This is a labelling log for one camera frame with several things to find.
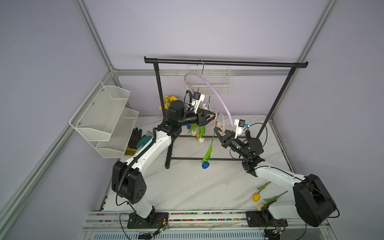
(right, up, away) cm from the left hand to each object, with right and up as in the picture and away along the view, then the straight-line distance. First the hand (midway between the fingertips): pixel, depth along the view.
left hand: (214, 115), depth 69 cm
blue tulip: (-4, -24, +7) cm, 26 cm away
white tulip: (-6, -11, +20) cm, 23 cm away
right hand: (0, -7, +3) cm, 8 cm away
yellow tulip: (+24, -44, +11) cm, 51 cm away
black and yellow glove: (-45, -12, +19) cm, 51 cm away
